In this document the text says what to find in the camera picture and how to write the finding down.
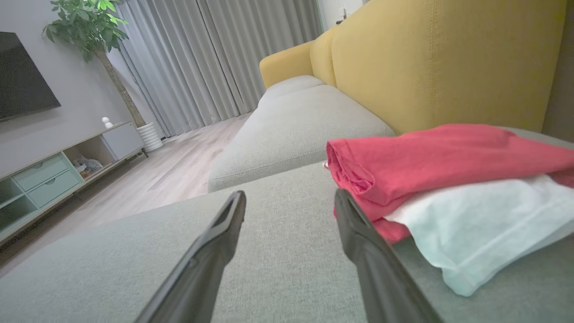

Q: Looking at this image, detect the green leafy indoor tree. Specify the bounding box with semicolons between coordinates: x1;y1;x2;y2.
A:
42;0;147;129

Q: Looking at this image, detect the white ribbed plant pot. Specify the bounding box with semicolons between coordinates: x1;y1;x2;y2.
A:
135;122;165;153

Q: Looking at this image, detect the black flat television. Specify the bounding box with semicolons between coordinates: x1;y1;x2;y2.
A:
0;31;62;122

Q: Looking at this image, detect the grey pleated curtain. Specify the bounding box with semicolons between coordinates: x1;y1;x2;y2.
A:
107;0;324;138

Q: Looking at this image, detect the clutter in cabinet shelf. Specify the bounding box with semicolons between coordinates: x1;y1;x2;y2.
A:
73;156;104;179

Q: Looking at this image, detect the long low tv cabinet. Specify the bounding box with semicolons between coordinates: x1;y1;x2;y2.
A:
0;120;149;246

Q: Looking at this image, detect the red and white mesh jersey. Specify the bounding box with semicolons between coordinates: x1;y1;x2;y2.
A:
322;124;574;297

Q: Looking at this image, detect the yellow sofa backrest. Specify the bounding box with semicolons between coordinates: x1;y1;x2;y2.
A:
259;0;569;135

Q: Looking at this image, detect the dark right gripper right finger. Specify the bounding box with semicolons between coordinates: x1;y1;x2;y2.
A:
334;188;445;323

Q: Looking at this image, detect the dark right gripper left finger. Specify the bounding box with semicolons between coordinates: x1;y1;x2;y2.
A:
134;190;248;323

